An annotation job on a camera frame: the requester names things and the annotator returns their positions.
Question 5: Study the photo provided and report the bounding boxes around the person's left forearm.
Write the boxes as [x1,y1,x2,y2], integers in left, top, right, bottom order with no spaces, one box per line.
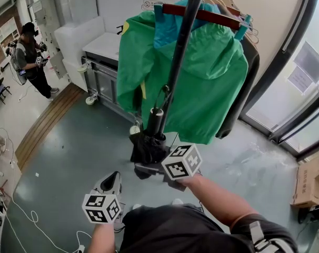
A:
[89,221,123,253]

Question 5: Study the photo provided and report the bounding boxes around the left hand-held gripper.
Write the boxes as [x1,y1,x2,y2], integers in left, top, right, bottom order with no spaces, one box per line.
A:
[82,170,123,224]

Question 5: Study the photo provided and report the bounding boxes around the white cabinet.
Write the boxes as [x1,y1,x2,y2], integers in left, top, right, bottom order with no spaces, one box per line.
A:
[54,16,106,92]

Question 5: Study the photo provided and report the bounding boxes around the black glass door frame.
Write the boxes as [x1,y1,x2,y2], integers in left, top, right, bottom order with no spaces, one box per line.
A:
[240,0,319,160]

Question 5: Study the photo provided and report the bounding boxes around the black umbrella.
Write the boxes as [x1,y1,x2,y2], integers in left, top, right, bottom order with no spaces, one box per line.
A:
[129,87,171,180]

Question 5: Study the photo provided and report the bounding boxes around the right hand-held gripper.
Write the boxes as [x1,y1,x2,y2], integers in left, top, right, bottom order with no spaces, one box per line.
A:
[134,143,203,192]

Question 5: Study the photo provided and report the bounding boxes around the person's right forearm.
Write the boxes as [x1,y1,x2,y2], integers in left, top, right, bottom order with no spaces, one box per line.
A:
[179,174,257,234]

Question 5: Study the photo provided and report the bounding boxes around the black clothes rack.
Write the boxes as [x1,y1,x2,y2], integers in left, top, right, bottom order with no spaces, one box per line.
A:
[148,0,255,142]

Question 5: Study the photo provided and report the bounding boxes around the grey shoulder strap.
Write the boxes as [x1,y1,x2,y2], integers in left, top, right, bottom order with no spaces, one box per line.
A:
[248,220,273,253]

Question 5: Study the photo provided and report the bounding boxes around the grey metal lockers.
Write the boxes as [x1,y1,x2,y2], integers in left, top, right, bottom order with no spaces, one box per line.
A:
[30,0,71,80]

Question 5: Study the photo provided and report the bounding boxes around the cardboard box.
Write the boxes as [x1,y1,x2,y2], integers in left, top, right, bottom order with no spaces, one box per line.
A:
[291,155,319,208]

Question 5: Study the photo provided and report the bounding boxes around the row of wooden hangers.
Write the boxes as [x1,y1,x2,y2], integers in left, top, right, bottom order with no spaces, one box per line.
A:
[201,0,259,44]

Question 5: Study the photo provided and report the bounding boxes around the person's black shirt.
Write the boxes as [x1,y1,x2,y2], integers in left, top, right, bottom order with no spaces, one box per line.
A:
[119,203,298,253]

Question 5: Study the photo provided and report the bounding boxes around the white poster board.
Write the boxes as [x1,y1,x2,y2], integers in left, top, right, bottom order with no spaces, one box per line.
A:
[0,16,21,50]

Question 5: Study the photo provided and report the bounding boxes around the red wooden clip hanger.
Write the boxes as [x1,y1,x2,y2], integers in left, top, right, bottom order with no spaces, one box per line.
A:
[153,3,252,41]

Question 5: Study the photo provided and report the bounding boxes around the green hooded jacket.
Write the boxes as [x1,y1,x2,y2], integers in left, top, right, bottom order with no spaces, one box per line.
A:
[116,0,249,145]

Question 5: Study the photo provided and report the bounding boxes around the grey metal wheeled cart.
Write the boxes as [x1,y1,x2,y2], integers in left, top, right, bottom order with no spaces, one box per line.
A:
[77,32,144,135]

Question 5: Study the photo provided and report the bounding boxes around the white cable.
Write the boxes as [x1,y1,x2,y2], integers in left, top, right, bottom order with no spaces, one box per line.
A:
[4,193,93,253]

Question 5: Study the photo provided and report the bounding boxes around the white paper notice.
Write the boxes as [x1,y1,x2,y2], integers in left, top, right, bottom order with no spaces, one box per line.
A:
[287,66,314,94]

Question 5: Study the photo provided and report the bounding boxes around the dark grey hoodie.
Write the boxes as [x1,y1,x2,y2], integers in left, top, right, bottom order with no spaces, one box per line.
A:
[216,4,261,139]

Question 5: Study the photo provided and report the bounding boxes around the blue office chair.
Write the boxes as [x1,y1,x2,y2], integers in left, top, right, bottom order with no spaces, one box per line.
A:
[0,76,12,105]

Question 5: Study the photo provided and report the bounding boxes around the grey paper notice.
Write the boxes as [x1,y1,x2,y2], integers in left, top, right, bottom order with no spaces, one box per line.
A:
[293,41,319,83]

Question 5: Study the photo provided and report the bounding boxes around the grey backpack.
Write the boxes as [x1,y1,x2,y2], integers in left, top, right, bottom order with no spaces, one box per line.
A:
[9,42,27,85]

